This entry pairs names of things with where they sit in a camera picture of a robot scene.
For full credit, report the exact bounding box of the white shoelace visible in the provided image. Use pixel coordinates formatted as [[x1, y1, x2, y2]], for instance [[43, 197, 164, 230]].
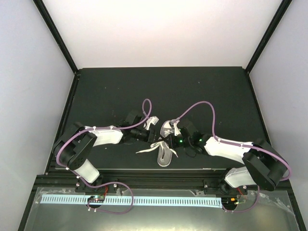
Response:
[[136, 138, 178, 160]]

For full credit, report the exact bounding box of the grey canvas sneaker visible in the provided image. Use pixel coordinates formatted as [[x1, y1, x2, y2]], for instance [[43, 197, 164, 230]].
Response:
[[157, 120, 178, 167]]

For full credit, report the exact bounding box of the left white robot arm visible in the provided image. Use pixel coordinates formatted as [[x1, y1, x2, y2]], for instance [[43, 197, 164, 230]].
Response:
[[51, 110, 159, 192]]

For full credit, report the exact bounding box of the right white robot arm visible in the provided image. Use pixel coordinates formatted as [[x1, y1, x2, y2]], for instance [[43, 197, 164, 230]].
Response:
[[158, 120, 288, 194]]

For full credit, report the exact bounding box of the small green circuit board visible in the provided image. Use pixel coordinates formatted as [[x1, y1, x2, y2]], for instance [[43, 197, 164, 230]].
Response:
[[87, 195, 105, 203]]

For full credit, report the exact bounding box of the right small circuit board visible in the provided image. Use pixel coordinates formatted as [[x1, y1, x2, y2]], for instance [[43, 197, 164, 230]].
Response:
[[221, 197, 246, 205]]

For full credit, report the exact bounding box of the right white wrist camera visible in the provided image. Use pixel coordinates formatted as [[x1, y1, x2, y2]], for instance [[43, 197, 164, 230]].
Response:
[[169, 119, 181, 136]]

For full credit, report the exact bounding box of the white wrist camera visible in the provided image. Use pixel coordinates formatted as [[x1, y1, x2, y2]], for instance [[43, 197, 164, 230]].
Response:
[[169, 119, 181, 136], [143, 116, 159, 130]]

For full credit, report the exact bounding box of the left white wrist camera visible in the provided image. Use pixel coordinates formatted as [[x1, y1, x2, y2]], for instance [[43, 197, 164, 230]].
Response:
[[143, 116, 159, 130]]

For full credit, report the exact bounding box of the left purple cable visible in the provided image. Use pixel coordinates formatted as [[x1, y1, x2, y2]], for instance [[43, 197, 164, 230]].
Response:
[[55, 98, 153, 191]]

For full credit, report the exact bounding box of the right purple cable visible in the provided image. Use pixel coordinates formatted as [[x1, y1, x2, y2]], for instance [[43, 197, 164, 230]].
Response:
[[173, 101, 293, 181]]

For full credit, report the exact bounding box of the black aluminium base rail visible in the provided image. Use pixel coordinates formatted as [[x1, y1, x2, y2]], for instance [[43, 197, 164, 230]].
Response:
[[74, 168, 231, 193]]

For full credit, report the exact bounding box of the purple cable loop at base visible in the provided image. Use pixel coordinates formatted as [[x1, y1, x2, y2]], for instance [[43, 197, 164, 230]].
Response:
[[86, 181, 134, 215]]

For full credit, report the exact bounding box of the light blue slotted cable duct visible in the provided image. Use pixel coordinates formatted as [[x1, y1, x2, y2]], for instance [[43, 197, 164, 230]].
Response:
[[40, 194, 222, 208]]

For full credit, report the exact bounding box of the left black frame post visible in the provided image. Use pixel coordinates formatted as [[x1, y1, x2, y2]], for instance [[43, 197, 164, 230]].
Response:
[[33, 0, 78, 74]]

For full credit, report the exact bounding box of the black frame post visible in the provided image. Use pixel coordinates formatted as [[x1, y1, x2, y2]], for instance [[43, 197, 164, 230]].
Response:
[[245, 0, 292, 74], [33, 0, 78, 74]]

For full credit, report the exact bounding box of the right black frame post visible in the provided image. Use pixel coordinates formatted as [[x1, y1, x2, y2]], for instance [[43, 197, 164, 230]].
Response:
[[245, 0, 292, 74]]

